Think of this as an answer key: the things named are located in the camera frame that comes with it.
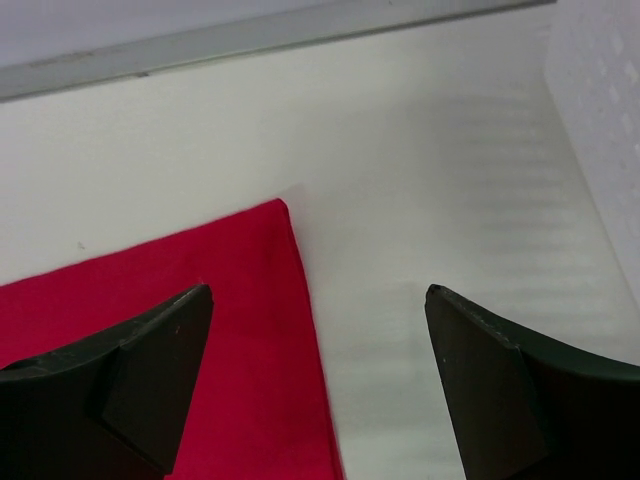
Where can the white plastic basket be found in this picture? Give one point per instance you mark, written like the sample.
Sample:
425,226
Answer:
592,72

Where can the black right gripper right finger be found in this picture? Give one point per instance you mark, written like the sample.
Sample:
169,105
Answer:
526,406

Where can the magenta t shirt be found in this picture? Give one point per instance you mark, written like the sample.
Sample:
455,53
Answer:
260,408

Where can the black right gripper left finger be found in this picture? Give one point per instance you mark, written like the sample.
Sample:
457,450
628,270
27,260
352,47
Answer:
112,405

